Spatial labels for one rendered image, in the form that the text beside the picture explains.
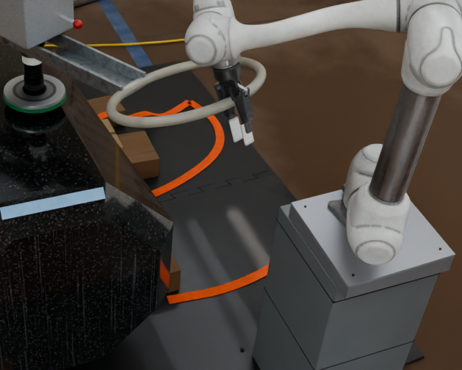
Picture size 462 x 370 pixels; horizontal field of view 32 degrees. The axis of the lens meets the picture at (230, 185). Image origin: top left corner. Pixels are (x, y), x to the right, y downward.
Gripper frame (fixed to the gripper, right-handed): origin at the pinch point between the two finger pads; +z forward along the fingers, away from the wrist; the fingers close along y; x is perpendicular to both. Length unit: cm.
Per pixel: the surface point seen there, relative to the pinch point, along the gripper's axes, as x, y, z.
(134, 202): 15, 49, 29
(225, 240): -46, 101, 95
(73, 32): -90, 286, 27
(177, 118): 16.4, 4.7, -10.3
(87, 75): 15, 55, -16
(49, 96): 17, 87, -4
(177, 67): -10.0, 42.0, -10.2
